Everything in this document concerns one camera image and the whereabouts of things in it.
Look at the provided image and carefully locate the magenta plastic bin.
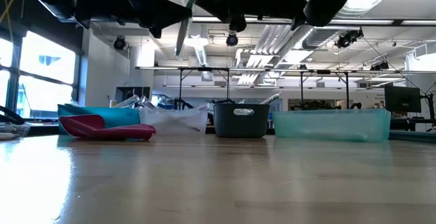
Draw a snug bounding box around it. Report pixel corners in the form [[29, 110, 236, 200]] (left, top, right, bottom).
[[58, 114, 157, 141]]

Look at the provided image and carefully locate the bright blue plastic bin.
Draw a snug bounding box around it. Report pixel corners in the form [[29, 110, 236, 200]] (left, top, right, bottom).
[[57, 103, 141, 135]]

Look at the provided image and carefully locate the teal translucent plastic bin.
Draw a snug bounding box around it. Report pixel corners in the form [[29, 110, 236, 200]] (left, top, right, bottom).
[[271, 108, 392, 142]]

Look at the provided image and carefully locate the black monitor stand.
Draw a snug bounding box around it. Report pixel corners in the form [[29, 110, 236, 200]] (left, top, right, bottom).
[[422, 93, 436, 133]]

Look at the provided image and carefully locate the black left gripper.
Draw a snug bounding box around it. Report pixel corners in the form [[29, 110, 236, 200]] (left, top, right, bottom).
[[74, 0, 193, 38]]

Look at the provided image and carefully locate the black computer monitor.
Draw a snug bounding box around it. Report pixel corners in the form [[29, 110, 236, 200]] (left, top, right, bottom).
[[114, 86, 151, 108], [384, 85, 422, 114]]

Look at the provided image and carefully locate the black round camera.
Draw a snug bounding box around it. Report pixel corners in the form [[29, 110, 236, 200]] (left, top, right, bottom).
[[225, 32, 239, 47]]

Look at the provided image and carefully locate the black gantry frame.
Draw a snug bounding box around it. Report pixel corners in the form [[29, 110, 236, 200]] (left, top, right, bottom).
[[135, 66, 358, 111]]

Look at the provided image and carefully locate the clear white plastic bin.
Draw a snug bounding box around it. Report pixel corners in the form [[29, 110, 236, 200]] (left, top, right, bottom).
[[139, 108, 209, 136]]

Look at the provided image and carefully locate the dark grey plastic bin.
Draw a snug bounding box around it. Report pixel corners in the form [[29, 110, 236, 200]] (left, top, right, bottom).
[[213, 103, 271, 139]]

